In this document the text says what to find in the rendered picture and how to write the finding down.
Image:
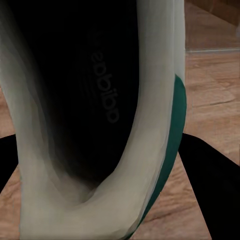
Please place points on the gym shoe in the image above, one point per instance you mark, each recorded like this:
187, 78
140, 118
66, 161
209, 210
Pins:
96, 92

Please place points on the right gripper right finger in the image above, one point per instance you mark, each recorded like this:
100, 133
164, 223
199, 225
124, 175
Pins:
215, 180

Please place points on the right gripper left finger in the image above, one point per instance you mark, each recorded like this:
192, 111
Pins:
8, 158

